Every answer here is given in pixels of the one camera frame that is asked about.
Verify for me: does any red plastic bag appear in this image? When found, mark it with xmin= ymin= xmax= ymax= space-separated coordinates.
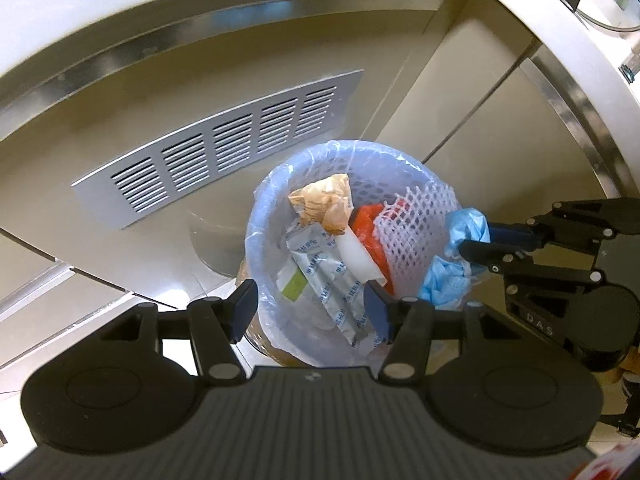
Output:
xmin=349 ymin=203 xmax=398 ymax=297

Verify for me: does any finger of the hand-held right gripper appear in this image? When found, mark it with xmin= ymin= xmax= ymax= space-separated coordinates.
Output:
xmin=487 ymin=199 xmax=640 ymax=252
xmin=459 ymin=239 xmax=604 ymax=287

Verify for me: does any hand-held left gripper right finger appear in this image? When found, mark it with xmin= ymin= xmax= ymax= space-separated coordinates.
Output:
xmin=364 ymin=280 xmax=526 ymax=383

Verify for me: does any orange snack wrapper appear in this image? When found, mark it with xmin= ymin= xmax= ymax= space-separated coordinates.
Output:
xmin=288 ymin=173 xmax=354 ymax=235

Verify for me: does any white foam fruit net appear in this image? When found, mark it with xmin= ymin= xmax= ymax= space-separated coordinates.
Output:
xmin=372 ymin=180 xmax=463 ymax=300

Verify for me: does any blue disposable glove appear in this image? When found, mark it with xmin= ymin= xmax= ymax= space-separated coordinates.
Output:
xmin=416 ymin=207 xmax=493 ymax=312

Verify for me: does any white toothbrush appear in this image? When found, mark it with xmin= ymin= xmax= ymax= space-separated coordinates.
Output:
xmin=334 ymin=232 xmax=385 ymax=283

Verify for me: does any red white printed clothing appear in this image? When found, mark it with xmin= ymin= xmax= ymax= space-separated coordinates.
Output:
xmin=570 ymin=447 xmax=640 ymax=480

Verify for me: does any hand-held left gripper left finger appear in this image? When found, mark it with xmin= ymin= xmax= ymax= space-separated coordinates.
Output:
xmin=97 ymin=279 xmax=260 ymax=381

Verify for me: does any silver cabinet vent grille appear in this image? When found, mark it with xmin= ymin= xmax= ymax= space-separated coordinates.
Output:
xmin=71 ymin=69 xmax=365 ymax=231

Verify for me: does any blue wastebasket with clear liner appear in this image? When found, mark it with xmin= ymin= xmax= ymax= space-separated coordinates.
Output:
xmin=245 ymin=137 xmax=463 ymax=367

